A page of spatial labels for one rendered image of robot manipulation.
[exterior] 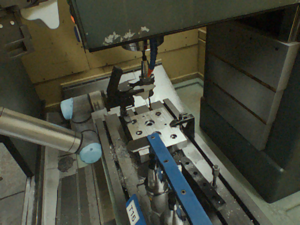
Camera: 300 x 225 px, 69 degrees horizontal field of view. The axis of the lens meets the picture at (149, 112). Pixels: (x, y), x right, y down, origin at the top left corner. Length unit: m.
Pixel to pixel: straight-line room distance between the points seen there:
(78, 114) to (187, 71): 1.54
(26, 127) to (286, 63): 0.86
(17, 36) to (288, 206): 1.31
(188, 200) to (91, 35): 0.42
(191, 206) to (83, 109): 0.51
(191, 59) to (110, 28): 1.79
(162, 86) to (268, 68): 1.12
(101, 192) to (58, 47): 1.12
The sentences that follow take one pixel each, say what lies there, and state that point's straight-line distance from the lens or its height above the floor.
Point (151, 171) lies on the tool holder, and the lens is 0.55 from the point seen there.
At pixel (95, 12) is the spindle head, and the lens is 0.43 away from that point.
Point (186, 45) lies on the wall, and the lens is 2.11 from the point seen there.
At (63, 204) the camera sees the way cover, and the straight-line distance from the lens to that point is 1.29.
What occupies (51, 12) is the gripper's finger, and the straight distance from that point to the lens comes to 0.42.
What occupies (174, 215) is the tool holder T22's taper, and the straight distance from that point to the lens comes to 0.49.
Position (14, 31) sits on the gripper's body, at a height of 1.64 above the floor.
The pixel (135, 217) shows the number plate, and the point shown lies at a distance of 0.88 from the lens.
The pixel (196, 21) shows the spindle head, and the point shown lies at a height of 1.58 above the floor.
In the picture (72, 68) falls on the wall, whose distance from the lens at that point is 1.89.
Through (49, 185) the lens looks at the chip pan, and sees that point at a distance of 1.47.
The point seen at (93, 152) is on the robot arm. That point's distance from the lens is 0.78.
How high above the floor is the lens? 1.72
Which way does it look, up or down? 37 degrees down
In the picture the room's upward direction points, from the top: 8 degrees counter-clockwise
